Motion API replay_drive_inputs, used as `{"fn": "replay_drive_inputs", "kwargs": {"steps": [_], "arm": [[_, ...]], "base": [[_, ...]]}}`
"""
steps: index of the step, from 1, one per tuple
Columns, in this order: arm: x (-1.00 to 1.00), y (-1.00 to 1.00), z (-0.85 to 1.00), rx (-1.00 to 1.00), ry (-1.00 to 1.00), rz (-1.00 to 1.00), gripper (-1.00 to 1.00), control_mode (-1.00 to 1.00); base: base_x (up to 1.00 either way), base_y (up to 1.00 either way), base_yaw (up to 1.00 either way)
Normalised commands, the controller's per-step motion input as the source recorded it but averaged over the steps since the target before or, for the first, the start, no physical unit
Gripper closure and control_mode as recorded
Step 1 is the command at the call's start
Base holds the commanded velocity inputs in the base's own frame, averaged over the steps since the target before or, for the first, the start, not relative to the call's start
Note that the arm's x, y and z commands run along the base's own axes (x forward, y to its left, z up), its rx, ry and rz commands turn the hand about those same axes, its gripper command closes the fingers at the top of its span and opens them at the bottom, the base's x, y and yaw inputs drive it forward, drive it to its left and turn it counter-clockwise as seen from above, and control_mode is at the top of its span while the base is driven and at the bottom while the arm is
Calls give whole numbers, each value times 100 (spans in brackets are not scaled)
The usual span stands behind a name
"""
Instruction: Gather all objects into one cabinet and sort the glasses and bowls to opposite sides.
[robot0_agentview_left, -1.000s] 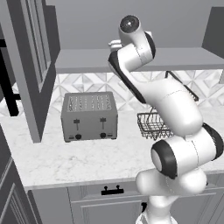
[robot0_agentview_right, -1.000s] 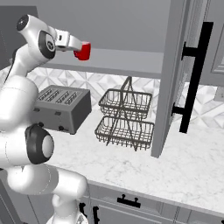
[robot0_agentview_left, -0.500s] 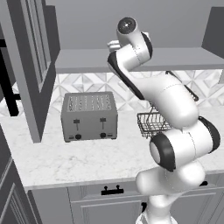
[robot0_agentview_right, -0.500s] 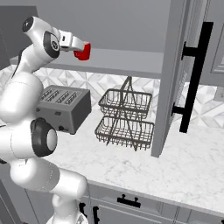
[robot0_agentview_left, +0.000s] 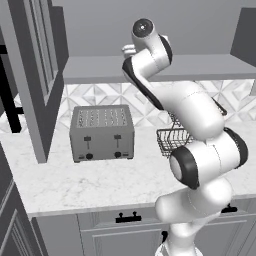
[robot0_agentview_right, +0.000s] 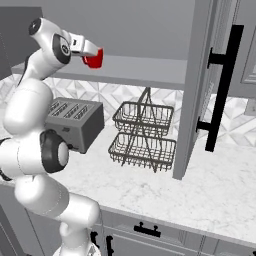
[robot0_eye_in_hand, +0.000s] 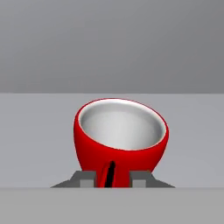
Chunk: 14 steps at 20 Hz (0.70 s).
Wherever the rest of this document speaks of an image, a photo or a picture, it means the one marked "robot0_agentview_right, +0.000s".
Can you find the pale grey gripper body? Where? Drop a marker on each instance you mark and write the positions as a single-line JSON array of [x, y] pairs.
[[89, 47]]

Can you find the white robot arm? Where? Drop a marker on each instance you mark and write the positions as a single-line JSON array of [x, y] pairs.
[[31, 110]]

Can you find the grey drawer front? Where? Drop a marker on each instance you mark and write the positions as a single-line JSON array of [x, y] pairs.
[[173, 231]]

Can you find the grey open wall cabinet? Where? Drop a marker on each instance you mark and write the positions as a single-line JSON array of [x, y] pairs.
[[133, 40]]

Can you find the grey four-slot toaster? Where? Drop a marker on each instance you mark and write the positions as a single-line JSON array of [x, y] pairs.
[[78, 125]]

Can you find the red cup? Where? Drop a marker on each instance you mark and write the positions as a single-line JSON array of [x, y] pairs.
[[94, 61]]

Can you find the grey wall socket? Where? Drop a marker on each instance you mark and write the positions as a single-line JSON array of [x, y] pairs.
[[251, 106]]

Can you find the grey base cabinet door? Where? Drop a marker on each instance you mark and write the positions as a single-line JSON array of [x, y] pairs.
[[40, 233], [143, 248]]

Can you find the grey closed wall cabinet door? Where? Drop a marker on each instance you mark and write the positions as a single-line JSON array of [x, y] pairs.
[[245, 50]]

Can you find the dark grey open cabinet door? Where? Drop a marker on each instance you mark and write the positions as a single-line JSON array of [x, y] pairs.
[[15, 36]]

